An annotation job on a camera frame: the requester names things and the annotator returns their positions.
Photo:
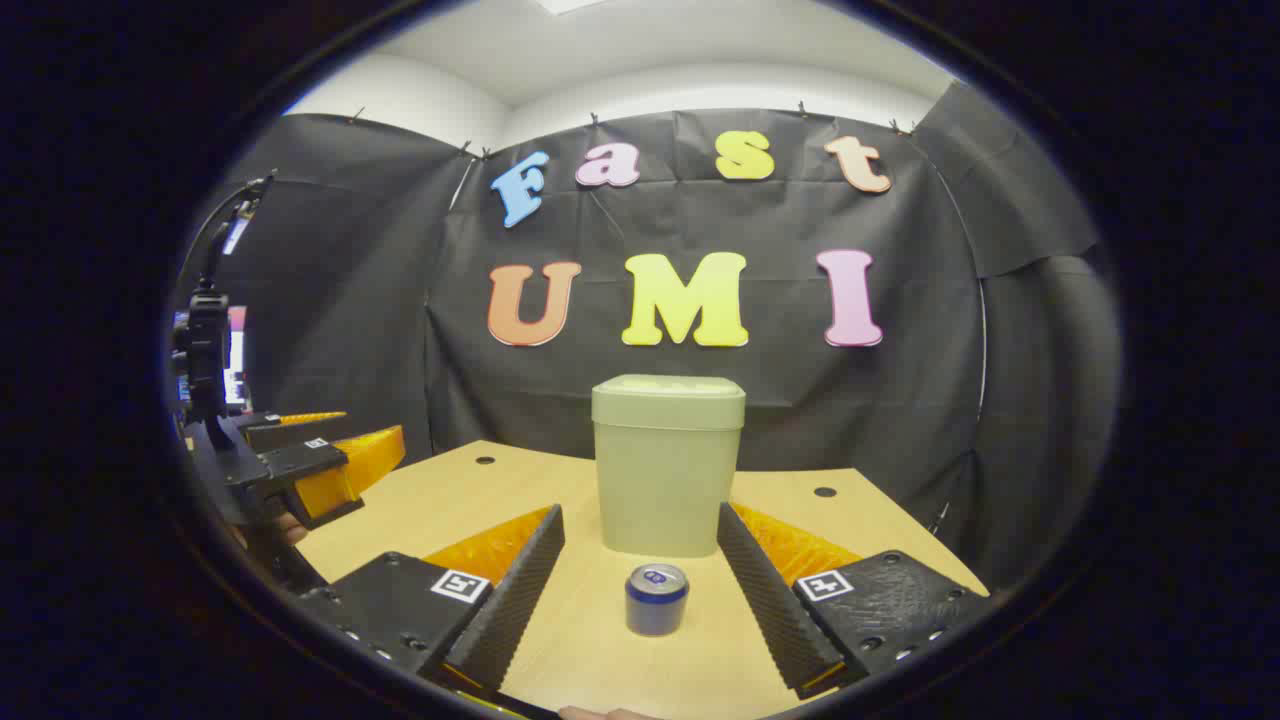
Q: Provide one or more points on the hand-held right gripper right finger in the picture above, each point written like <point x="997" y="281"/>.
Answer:
<point x="765" y="595"/>

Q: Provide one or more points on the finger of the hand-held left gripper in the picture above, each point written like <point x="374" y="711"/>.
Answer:
<point x="285" y="428"/>
<point x="345" y="470"/>

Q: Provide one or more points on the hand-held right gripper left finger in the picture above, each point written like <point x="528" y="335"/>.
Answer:
<point x="520" y="590"/>

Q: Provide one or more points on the blue silver pop can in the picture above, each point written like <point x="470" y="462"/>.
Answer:
<point x="656" y="605"/>

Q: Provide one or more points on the green desktop garbage bin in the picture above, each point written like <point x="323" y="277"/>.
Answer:
<point x="665" y="470"/>

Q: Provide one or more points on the wooden desktop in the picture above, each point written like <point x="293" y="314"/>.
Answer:
<point x="610" y="660"/>

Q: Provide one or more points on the computer monitor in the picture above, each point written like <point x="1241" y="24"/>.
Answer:
<point x="238" y="360"/>

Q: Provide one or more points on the black backdrop cloth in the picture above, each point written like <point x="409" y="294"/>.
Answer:
<point x="700" y="220"/>

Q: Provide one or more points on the ceiling light panel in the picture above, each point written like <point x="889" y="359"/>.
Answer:
<point x="570" y="5"/>

